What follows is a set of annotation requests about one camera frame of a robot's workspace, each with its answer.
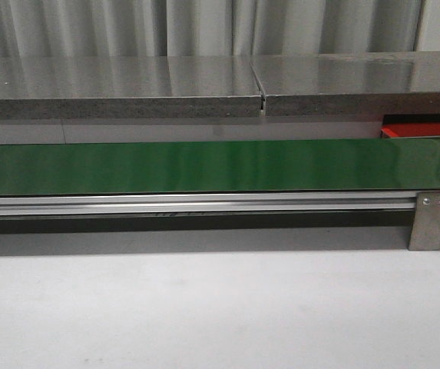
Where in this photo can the grey stone shelf right slab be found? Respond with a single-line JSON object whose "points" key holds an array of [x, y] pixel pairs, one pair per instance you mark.
{"points": [[399, 83]]}

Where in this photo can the grey stone shelf slab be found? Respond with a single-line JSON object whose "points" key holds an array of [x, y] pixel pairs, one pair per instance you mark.
{"points": [[128, 87], [399, 83]]}

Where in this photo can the green conveyor belt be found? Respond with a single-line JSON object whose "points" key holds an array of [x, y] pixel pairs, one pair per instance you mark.
{"points": [[220, 166]]}

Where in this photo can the grey stone shelf left slab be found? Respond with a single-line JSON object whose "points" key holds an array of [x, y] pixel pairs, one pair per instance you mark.
{"points": [[128, 87]]}

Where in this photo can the red plastic bin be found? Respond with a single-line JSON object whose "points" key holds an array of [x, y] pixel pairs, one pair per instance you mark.
{"points": [[407, 126]]}

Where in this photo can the grey pleated curtain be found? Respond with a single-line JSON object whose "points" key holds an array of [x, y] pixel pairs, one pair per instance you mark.
{"points": [[176, 28]]}

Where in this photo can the steel conveyor support bracket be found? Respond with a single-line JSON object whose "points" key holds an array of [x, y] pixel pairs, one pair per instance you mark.
{"points": [[425, 234]]}

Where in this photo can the aluminium conveyor frame rail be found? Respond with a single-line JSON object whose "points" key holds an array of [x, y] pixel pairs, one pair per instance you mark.
{"points": [[206, 203]]}

